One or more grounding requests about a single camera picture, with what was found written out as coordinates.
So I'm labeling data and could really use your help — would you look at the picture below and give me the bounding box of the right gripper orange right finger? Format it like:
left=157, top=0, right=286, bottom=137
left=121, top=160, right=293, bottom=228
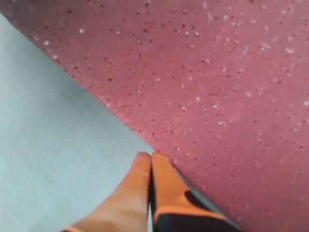
left=152, top=152, right=225, bottom=220

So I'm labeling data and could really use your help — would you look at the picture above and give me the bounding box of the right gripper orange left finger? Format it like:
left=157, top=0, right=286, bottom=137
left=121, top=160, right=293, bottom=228
left=63, top=152, right=151, bottom=232

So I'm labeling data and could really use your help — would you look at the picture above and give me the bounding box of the red brick moved to row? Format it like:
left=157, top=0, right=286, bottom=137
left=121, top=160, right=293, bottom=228
left=0, top=0, right=309, bottom=232

